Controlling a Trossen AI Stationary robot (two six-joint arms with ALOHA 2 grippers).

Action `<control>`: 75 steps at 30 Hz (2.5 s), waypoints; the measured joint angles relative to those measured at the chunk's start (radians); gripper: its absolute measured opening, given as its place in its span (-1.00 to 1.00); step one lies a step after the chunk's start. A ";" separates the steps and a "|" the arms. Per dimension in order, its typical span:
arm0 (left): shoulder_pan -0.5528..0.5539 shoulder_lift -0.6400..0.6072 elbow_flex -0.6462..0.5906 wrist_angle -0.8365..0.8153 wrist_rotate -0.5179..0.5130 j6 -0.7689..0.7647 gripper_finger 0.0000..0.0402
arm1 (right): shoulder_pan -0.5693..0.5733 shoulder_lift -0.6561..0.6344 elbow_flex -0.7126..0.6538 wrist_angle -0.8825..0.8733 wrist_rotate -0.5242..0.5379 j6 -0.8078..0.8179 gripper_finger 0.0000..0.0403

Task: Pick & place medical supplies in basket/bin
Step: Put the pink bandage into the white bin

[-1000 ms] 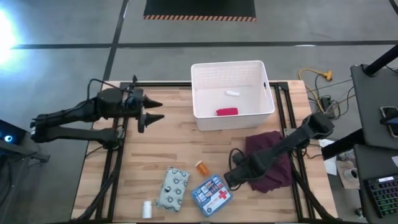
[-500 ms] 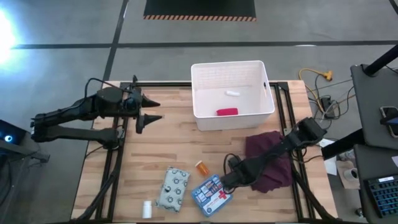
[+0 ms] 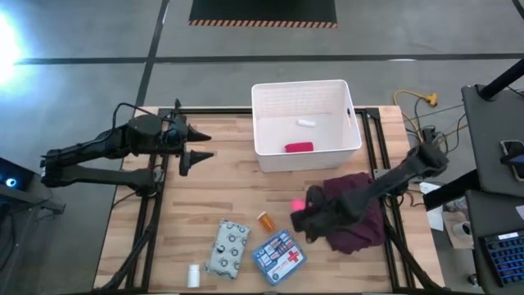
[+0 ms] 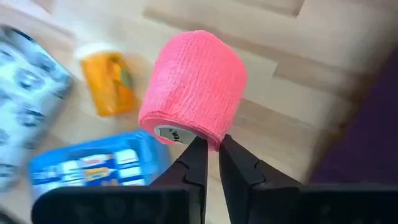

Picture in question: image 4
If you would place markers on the blue bandage box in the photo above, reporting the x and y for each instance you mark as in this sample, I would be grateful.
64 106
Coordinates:
93 155

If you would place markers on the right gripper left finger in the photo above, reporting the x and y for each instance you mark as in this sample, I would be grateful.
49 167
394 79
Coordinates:
197 174

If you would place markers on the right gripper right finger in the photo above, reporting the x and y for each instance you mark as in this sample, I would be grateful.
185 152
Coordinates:
239 174

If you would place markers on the orange pill bottle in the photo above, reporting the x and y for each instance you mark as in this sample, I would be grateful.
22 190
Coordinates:
107 84

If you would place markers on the dark purple cloth bag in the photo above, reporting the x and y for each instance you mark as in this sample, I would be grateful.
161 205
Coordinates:
367 140

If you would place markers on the pink bandage roll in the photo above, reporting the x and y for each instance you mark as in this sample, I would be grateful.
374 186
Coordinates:
192 87

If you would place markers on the white printed plastic package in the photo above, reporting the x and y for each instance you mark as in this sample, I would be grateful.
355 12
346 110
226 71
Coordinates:
28 93

